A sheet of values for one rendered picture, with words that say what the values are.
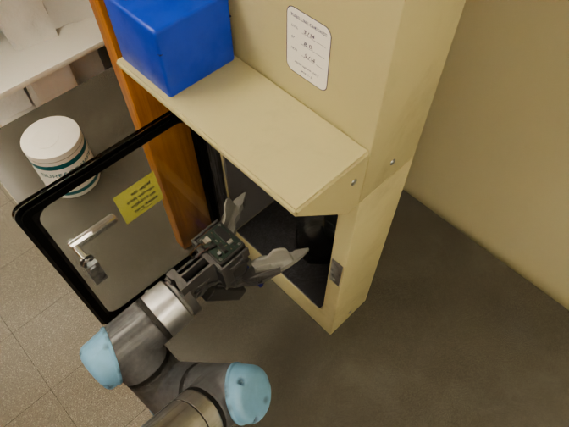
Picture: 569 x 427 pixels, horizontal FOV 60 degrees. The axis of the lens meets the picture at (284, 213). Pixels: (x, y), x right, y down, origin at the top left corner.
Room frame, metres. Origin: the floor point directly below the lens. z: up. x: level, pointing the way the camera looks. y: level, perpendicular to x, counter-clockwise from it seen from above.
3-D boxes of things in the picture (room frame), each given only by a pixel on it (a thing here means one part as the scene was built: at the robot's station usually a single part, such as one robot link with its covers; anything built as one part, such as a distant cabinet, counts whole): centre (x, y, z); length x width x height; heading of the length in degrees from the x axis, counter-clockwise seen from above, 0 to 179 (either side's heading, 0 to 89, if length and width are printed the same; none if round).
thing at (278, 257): (0.37, 0.01, 1.25); 0.09 x 0.03 x 0.06; 98
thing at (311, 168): (0.42, 0.06, 1.46); 0.32 x 0.12 x 0.10; 44
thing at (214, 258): (0.34, 0.11, 1.25); 0.12 x 0.08 x 0.09; 134
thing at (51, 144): (0.76, 0.53, 1.02); 0.13 x 0.13 x 0.15
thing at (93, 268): (0.37, 0.31, 1.18); 0.02 x 0.02 x 0.06; 44
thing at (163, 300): (0.29, 0.17, 1.23); 0.08 x 0.05 x 0.08; 44
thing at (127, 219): (0.46, 0.24, 1.19); 0.30 x 0.01 x 0.40; 134
